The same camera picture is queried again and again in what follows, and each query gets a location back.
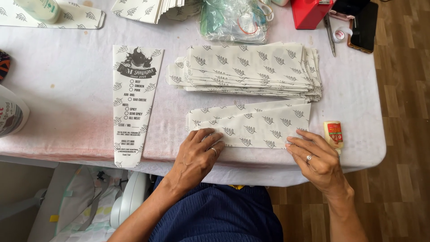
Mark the clear plastic bag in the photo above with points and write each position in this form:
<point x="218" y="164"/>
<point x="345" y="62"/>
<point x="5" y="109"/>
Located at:
<point x="231" y="20"/>

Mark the person's left fingers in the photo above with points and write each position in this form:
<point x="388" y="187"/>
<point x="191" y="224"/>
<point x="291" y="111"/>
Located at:
<point x="210" y="135"/>

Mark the person's right fingers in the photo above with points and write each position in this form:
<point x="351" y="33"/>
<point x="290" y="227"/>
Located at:
<point x="302" y="144"/>

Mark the leaf-patterned paper wrapper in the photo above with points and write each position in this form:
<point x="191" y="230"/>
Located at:
<point x="258" y="127"/>

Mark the black smartphone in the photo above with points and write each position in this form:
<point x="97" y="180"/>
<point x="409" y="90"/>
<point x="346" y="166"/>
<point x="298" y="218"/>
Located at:
<point x="364" y="28"/>

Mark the navy blue dress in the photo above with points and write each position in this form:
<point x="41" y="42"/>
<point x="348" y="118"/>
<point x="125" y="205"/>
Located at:
<point x="215" y="215"/>

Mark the person's left hand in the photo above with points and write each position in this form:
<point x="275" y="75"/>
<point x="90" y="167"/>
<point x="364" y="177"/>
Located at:
<point x="195" y="161"/>

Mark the colourful woven item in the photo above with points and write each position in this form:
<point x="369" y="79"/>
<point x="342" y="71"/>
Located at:
<point x="3" y="65"/>

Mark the white plastic tub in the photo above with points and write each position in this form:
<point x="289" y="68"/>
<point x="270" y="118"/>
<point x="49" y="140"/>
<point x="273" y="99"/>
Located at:
<point x="11" y="112"/>

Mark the small glue bottle red label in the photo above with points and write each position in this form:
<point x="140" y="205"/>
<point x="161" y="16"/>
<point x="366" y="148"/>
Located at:
<point x="333" y="134"/>

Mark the stack of leaf-patterned paper wrappers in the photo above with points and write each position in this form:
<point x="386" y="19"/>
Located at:
<point x="248" y="70"/>

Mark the person's right hand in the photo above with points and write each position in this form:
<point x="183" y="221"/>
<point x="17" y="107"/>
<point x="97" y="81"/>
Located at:
<point x="322" y="168"/>

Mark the pink-cased phone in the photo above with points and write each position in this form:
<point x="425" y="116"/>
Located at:
<point x="346" y="8"/>

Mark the white tape roll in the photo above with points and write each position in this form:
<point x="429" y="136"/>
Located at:
<point x="340" y="35"/>

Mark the red rubber band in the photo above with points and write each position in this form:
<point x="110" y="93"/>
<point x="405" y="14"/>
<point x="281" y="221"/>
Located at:
<point x="248" y="28"/>

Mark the white plastic appliance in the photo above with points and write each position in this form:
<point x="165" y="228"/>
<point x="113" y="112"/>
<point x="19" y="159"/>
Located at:
<point x="129" y="198"/>

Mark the fanned pile of patterned sleeves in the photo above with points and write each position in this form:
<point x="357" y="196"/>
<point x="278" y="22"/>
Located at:
<point x="147" y="8"/>

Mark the metal scissors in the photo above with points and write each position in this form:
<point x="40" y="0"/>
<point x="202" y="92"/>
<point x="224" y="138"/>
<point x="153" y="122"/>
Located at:
<point x="330" y="33"/>

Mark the printed tapered paper sleeve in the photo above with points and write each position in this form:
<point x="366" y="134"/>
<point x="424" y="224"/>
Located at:
<point x="134" y="111"/>

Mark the grey baby bouncer seat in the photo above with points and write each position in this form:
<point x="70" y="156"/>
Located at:
<point x="77" y="205"/>

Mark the white tablecloth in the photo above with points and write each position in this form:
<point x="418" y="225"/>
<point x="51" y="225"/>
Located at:
<point x="67" y="84"/>

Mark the red box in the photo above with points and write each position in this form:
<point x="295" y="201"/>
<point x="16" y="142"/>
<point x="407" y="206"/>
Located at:
<point x="309" y="13"/>

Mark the pale green bottle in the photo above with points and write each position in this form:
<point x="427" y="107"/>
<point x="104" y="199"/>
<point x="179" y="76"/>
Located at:
<point x="40" y="8"/>

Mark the flat leaf-patterned paper sheet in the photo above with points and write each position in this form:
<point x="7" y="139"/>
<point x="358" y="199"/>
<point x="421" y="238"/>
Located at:
<point x="84" y="18"/>

